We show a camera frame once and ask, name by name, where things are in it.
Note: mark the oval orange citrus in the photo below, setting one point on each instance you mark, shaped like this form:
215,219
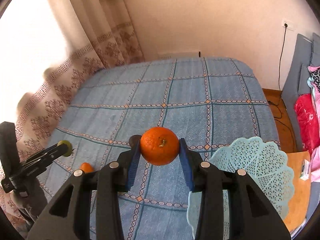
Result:
86,167

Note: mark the grey upholstered headboard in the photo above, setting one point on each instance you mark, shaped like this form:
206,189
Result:
306,54

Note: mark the green lime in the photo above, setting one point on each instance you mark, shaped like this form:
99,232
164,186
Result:
65,147

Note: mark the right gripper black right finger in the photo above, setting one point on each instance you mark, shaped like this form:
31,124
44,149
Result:
225,192

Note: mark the small orange mandarin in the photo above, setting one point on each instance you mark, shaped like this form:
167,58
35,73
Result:
159,146

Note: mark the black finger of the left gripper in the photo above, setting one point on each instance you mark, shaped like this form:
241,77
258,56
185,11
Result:
41,160

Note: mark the light blue lattice basket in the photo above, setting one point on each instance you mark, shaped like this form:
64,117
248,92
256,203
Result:
250,179

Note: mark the pile of clothes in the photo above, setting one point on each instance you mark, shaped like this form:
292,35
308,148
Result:
313,82

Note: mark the beige patterned curtain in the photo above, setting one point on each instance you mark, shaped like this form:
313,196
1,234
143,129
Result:
49,48

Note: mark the white wall socket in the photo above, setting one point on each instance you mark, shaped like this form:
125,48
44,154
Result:
289,25

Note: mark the red floral cushion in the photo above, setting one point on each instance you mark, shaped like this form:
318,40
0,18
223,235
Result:
307,122

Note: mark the blue patterned bedspread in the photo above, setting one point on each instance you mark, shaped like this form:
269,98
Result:
208,102

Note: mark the wooden bedside table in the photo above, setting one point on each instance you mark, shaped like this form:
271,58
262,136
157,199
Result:
298,204

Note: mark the dark avocado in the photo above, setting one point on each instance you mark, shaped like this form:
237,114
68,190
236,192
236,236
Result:
134,139

